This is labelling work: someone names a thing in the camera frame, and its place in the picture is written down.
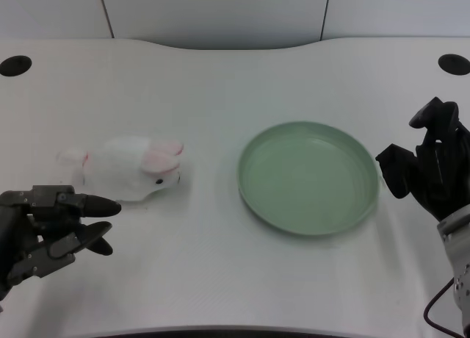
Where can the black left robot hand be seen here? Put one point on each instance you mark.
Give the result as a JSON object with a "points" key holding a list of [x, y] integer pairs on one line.
{"points": [[40, 220]]}

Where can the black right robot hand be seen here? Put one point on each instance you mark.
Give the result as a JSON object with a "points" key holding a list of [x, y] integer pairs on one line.
{"points": [[440, 176]]}

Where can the white plush rabbit doll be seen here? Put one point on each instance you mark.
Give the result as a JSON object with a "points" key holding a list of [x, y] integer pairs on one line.
{"points": [[121, 167]]}

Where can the green round plate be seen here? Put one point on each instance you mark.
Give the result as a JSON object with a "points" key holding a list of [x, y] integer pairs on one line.
{"points": [[308, 178]]}

